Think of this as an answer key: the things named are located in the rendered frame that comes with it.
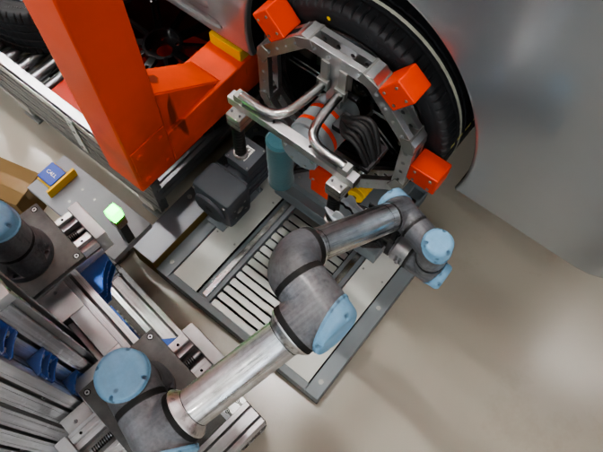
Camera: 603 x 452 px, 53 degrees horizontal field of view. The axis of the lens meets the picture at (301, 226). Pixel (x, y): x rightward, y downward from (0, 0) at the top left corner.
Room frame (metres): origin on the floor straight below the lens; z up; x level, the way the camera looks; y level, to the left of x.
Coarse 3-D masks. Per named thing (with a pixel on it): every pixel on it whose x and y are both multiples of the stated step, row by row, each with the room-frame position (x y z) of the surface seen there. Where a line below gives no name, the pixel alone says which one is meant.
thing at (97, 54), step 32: (32, 0) 1.00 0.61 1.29; (64, 0) 0.96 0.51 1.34; (96, 0) 1.02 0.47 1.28; (64, 32) 0.96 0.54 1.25; (96, 32) 0.99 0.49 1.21; (128, 32) 1.06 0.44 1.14; (64, 64) 1.01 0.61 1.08; (96, 64) 0.97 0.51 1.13; (128, 64) 1.03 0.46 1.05; (96, 96) 0.95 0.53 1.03; (128, 96) 1.01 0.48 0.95; (96, 128) 1.01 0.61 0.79; (128, 128) 0.98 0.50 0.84; (160, 128) 1.05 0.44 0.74; (128, 160) 0.95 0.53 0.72; (160, 160) 1.02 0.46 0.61
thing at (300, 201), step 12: (276, 192) 1.18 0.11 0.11; (288, 192) 1.16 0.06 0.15; (300, 192) 1.17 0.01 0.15; (420, 192) 1.18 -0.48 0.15; (300, 204) 1.11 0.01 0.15; (312, 204) 1.11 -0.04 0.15; (420, 204) 1.15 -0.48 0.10; (312, 216) 1.07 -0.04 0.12; (360, 252) 0.93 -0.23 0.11; (372, 252) 0.91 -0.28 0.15
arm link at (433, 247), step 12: (420, 228) 0.62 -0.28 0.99; (432, 228) 0.63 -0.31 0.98; (408, 240) 0.60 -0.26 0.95; (420, 240) 0.59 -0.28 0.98; (432, 240) 0.58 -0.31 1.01; (444, 240) 0.58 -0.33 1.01; (420, 252) 0.57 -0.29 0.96; (432, 252) 0.55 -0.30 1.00; (444, 252) 0.55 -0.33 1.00; (420, 264) 0.56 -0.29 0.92; (432, 264) 0.54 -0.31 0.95; (444, 264) 0.55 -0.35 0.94
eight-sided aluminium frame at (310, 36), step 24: (312, 24) 1.12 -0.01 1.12; (264, 48) 1.16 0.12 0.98; (288, 48) 1.11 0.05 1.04; (312, 48) 1.06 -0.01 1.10; (336, 48) 1.07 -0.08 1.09; (360, 48) 1.05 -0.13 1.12; (264, 72) 1.18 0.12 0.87; (360, 72) 0.98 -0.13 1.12; (384, 72) 0.98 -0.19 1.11; (264, 96) 1.17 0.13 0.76; (288, 120) 1.13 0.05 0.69; (408, 120) 0.93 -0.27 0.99; (408, 144) 0.87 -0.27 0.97; (384, 168) 0.96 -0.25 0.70; (408, 168) 0.86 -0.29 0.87
